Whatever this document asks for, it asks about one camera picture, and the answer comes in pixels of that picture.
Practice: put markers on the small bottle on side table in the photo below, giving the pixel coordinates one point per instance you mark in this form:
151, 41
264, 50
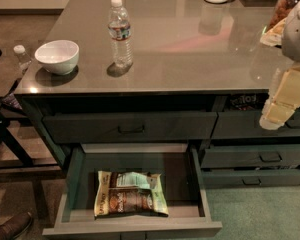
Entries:
23, 58

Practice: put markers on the dark wooden side table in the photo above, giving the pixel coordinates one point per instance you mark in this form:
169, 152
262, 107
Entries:
21, 147

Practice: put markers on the brown chip bag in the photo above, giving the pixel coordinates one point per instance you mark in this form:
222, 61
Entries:
121, 193

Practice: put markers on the open grey middle drawer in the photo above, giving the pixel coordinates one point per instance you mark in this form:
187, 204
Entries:
189, 216

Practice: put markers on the grey middle right drawer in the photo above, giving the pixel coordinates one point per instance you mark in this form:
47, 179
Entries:
251, 156

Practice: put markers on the brown leather shoe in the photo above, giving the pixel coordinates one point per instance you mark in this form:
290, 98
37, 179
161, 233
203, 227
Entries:
15, 226

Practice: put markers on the grey top left drawer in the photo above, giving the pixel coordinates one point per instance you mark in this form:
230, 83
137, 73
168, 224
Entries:
130, 127

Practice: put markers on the dark snack bag in drawer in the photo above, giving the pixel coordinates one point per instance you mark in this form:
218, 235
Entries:
246, 101

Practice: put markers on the clear jar of snacks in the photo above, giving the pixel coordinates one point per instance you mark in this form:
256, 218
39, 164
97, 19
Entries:
281, 10

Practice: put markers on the white ceramic bowl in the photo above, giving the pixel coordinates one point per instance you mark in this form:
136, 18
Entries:
58, 57

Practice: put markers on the grey bottom right drawer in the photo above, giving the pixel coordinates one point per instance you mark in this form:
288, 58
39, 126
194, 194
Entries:
251, 178

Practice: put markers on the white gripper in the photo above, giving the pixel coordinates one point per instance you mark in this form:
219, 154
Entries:
298, 37

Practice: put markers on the clear plastic water bottle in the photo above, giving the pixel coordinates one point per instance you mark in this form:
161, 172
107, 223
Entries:
120, 33

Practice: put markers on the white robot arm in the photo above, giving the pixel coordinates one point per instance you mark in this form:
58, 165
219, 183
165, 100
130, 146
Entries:
290, 48

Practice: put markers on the snack packet on counter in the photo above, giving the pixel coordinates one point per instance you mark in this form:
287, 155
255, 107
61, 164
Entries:
273, 37

